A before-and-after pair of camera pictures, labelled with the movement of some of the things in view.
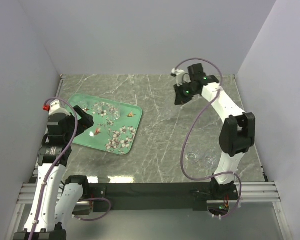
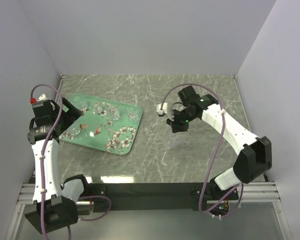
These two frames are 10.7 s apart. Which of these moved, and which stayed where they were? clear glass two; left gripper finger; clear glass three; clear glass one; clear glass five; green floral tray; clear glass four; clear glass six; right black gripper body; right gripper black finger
Moved: right gripper black finger; clear glass five; clear glass four; right black gripper body; left gripper finger; clear glass six
Stayed: green floral tray; clear glass three; clear glass one; clear glass two
